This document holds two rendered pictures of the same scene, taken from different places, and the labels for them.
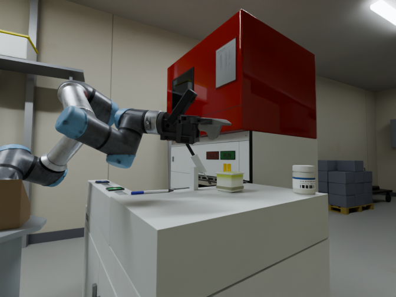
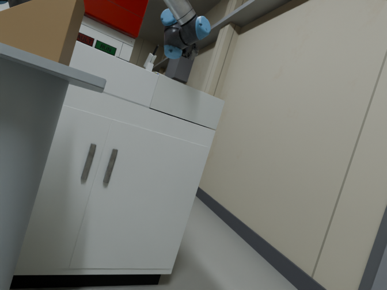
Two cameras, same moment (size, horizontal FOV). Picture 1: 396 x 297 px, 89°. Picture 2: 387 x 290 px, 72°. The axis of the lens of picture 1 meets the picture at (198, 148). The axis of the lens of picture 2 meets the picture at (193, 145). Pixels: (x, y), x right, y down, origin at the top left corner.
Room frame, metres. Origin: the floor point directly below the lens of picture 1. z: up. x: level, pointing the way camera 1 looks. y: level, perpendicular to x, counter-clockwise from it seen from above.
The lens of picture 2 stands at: (0.31, 1.34, 0.77)
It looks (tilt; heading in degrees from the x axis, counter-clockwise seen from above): 2 degrees down; 275
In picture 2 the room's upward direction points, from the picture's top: 17 degrees clockwise
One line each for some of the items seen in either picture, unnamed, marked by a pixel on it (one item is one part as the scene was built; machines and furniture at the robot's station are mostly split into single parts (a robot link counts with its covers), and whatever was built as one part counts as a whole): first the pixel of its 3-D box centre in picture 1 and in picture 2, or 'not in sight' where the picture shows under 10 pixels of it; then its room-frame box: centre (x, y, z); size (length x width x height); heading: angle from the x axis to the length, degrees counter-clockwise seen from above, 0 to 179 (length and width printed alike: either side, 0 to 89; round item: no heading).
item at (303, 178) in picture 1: (303, 178); not in sight; (0.71, -0.37, 1.01); 0.07 x 0.07 x 0.10
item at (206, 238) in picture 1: (225, 217); (163, 101); (0.66, -0.09, 0.89); 0.62 x 0.35 x 0.14; 125
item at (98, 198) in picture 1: (107, 202); (83, 66); (0.87, 0.39, 0.89); 0.55 x 0.09 x 0.14; 35
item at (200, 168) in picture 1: (197, 171); (148, 67); (0.76, 0.00, 1.03); 0.06 x 0.04 x 0.13; 125
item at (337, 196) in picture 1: (342, 184); not in sight; (4.54, -3.24, 0.53); 1.05 x 0.70 x 1.06; 116
